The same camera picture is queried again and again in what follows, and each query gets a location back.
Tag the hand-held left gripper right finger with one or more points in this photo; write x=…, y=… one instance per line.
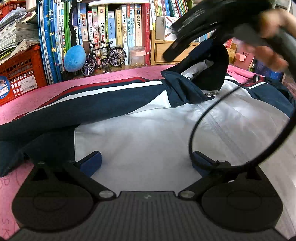
x=200, y=164

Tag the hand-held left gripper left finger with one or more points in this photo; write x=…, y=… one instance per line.
x=91, y=163

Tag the white and navy jacket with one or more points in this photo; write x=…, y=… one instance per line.
x=138, y=139

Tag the person's right hand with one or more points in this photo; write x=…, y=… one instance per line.
x=282, y=20

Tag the white printed box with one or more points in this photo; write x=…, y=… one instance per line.
x=165, y=29

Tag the pink cardboard box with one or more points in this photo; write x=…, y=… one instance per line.
x=244, y=58

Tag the clear jar with pink lid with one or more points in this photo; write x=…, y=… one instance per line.
x=137, y=58

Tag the row of books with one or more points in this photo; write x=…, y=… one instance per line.
x=115, y=27

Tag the pink printed blanket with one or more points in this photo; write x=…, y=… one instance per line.
x=23, y=109

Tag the model bicycle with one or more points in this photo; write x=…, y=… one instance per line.
x=106, y=60

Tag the blue plush toy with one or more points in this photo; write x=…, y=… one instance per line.
x=74, y=58

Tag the red plastic crate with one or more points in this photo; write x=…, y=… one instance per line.
x=23, y=69

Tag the stack of magazines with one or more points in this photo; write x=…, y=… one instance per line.
x=16, y=32

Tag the red plastic basket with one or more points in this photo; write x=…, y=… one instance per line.
x=11, y=8

